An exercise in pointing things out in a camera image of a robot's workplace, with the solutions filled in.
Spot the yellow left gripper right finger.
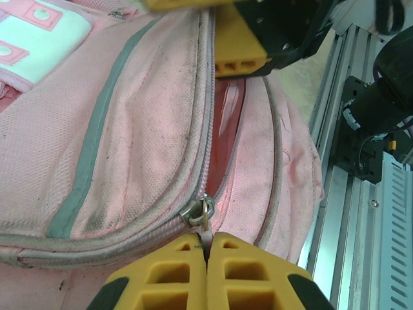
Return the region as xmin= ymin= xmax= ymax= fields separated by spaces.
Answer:
xmin=207 ymin=231 xmax=333 ymax=310

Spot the grey slotted cable duct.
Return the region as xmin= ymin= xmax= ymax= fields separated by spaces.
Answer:
xmin=380 ymin=154 xmax=413 ymax=310

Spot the pink school backpack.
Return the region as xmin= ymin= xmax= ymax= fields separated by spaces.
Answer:
xmin=0 ymin=0 xmax=325 ymax=310

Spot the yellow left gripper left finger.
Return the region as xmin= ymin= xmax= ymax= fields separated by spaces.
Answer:
xmin=85 ymin=232 xmax=208 ymax=310

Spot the aluminium rail frame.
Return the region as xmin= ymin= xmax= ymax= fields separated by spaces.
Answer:
xmin=298 ymin=24 xmax=413 ymax=310

